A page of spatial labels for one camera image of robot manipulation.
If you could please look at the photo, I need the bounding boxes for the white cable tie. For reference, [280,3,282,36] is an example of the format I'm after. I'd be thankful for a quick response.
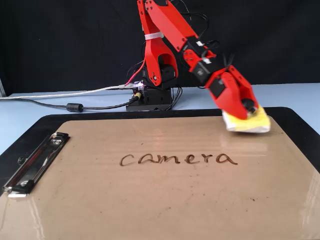
[144,31,165,41]

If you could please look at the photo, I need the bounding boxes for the yellow sponge with black knob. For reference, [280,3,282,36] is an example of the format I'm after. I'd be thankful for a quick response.
[221,98,272,134]

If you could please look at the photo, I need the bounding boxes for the black power cable with ferrite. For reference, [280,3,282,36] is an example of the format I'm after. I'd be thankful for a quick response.
[0,92,142,114]

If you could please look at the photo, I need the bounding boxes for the black backdrop cloth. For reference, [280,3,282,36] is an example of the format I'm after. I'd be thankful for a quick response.
[0,0,320,97]

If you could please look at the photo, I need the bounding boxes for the silver metal clipboard clip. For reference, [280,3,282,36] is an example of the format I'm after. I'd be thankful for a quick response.
[2,131,70,198]

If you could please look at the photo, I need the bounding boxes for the black rectangular mat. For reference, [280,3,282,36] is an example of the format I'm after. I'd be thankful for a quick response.
[0,106,320,200]

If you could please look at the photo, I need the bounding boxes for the brown clipboard board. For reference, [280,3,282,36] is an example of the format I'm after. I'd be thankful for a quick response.
[0,116,320,240]

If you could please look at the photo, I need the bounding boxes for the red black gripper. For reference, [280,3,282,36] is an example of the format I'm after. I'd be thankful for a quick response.
[204,65,259,120]

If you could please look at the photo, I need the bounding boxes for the thin black servo wires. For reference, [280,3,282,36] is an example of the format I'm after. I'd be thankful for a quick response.
[172,0,236,73]
[170,85,184,110]

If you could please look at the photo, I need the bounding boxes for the robot controller circuit board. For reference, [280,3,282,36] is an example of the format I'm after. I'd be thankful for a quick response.
[129,80,146,93]

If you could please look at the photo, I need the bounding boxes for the silver braided USB cable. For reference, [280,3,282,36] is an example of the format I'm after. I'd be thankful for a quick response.
[0,84,136,101]

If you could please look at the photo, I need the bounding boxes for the red wire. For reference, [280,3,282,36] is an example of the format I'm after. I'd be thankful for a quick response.
[126,42,149,87]

